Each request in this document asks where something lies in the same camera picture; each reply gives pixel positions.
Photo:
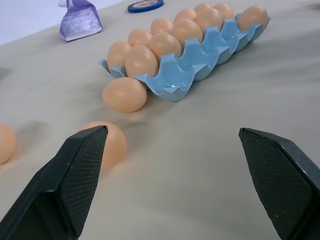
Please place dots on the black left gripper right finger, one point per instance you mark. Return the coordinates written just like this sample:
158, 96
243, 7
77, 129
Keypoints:
280, 180

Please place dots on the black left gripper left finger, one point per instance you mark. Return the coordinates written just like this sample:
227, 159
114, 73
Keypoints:
62, 190

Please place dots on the blue egg tray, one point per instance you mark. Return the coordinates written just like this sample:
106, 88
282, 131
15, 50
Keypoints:
180, 75

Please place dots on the tan egg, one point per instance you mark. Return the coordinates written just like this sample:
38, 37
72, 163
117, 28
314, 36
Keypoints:
141, 61
187, 30
253, 16
139, 36
115, 147
165, 45
5, 143
202, 6
209, 18
226, 10
116, 53
185, 14
125, 94
161, 25

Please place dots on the purple plastic bag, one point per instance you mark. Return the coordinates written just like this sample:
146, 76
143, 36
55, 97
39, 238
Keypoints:
80, 23

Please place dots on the blue tape roll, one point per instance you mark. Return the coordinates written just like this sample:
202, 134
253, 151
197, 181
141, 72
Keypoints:
145, 5

